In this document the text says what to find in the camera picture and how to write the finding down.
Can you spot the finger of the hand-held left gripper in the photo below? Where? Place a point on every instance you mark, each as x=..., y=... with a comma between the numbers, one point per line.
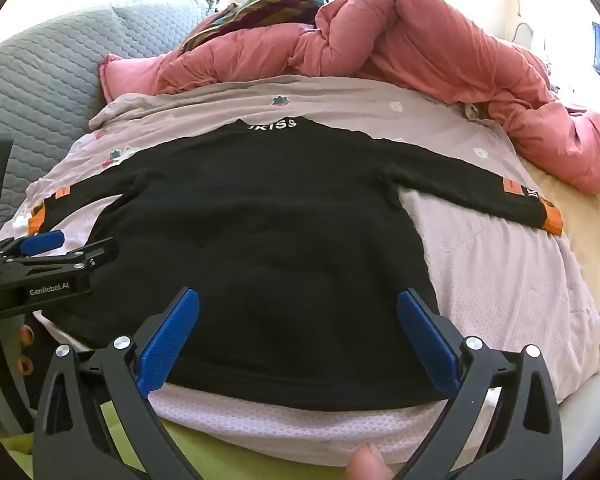
x=97, y=254
x=40, y=242

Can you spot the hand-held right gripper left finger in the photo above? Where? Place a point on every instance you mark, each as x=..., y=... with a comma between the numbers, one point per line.
x=167, y=340

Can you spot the person's left hand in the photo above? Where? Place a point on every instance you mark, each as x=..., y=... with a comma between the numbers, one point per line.
x=26, y=334

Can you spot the pink puffy comforter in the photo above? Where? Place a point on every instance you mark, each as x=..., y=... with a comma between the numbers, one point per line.
x=420, y=40

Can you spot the striped colourful cloth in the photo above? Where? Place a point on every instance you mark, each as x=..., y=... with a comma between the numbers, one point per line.
x=275, y=10

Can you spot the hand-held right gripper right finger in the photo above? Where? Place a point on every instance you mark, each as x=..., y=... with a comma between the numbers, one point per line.
x=425, y=340

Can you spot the grey quilted headboard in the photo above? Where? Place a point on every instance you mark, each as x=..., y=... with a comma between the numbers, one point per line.
x=45, y=80

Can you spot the cream bed sheet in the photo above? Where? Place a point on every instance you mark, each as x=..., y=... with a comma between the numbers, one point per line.
x=590, y=240

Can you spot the person's green clothing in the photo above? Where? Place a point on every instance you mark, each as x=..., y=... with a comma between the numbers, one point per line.
x=240, y=457

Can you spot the light pink printed blanket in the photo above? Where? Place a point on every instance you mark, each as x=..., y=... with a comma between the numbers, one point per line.
x=495, y=270

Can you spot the person's right hand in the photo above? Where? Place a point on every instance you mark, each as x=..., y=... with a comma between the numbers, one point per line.
x=369, y=465

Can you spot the white bed frame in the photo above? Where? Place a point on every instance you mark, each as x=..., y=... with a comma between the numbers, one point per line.
x=595, y=395

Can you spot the black sweater with orange cuffs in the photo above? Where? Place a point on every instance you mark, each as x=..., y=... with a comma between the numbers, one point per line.
x=260, y=240

